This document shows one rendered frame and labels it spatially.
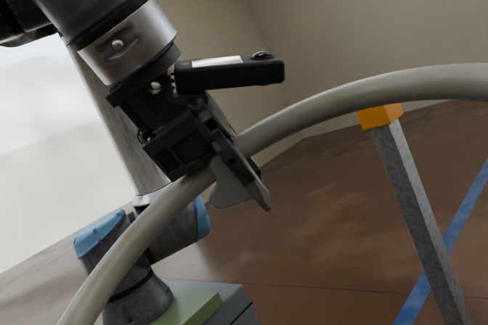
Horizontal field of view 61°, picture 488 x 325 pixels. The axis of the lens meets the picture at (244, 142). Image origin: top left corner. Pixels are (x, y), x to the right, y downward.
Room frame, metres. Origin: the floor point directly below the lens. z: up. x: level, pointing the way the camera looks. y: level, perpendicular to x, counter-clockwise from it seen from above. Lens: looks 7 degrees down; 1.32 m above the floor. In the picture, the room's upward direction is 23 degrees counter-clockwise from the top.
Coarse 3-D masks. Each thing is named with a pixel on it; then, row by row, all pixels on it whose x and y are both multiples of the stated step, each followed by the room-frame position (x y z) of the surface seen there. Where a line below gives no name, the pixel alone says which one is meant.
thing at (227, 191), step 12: (216, 156) 0.45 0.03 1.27; (240, 156) 0.44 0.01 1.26; (216, 168) 0.45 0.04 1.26; (228, 168) 0.45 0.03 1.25; (216, 180) 0.45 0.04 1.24; (228, 180) 0.45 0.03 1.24; (216, 192) 0.45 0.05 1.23; (228, 192) 0.45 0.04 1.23; (240, 192) 0.45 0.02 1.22; (252, 192) 0.45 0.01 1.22; (264, 192) 0.45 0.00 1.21; (216, 204) 0.45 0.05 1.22; (228, 204) 0.45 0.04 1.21; (264, 204) 0.46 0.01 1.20
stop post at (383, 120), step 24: (360, 120) 1.57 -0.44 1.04; (384, 120) 1.49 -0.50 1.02; (384, 144) 1.54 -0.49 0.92; (408, 168) 1.52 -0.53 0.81; (408, 192) 1.52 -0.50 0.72; (408, 216) 1.55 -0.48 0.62; (432, 216) 1.55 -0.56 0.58; (432, 240) 1.51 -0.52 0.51; (432, 264) 1.53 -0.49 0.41; (432, 288) 1.56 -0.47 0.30; (456, 288) 1.54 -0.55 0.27; (456, 312) 1.51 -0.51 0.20
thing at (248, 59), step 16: (176, 64) 0.45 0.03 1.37; (192, 64) 0.44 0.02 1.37; (208, 64) 0.44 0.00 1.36; (224, 64) 0.43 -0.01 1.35; (240, 64) 0.43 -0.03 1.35; (256, 64) 0.43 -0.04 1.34; (272, 64) 0.43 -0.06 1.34; (176, 80) 0.42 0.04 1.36; (192, 80) 0.43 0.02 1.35; (208, 80) 0.43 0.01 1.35; (224, 80) 0.43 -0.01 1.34; (240, 80) 0.43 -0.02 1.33; (256, 80) 0.43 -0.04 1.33; (272, 80) 0.43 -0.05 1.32
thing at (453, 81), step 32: (480, 64) 0.32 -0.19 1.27; (320, 96) 0.43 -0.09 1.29; (352, 96) 0.41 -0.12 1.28; (384, 96) 0.39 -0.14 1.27; (416, 96) 0.37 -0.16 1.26; (448, 96) 0.34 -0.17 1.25; (480, 96) 0.32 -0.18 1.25; (256, 128) 0.46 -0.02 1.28; (288, 128) 0.45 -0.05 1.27; (192, 192) 0.46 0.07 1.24; (160, 224) 0.45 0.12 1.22; (128, 256) 0.42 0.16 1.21; (96, 288) 0.39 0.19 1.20; (64, 320) 0.37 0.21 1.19; (96, 320) 0.39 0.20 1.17
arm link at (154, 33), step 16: (144, 16) 0.39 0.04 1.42; (160, 16) 0.41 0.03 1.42; (112, 32) 0.38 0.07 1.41; (128, 32) 0.38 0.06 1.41; (144, 32) 0.39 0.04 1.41; (160, 32) 0.40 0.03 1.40; (176, 32) 0.42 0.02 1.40; (96, 48) 0.39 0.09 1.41; (112, 48) 0.39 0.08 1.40; (128, 48) 0.39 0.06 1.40; (144, 48) 0.39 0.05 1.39; (160, 48) 0.40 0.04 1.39; (96, 64) 0.40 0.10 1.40; (112, 64) 0.39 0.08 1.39; (128, 64) 0.39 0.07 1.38; (144, 64) 0.39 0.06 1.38; (112, 80) 0.40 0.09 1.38
